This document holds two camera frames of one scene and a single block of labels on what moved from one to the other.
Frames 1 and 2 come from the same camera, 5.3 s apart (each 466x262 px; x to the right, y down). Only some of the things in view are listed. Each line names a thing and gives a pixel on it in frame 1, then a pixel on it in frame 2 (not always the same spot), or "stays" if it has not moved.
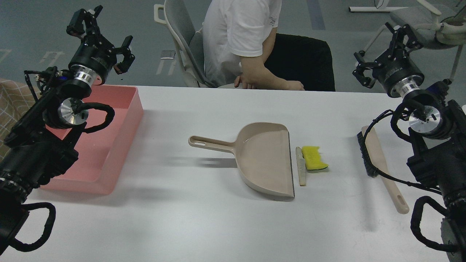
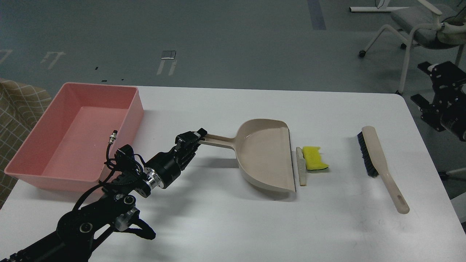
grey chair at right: x=421 y=19 stays
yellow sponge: x=312 y=158 stays
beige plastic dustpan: x=262 y=151 stays
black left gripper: x=93 y=60 → x=167 y=166
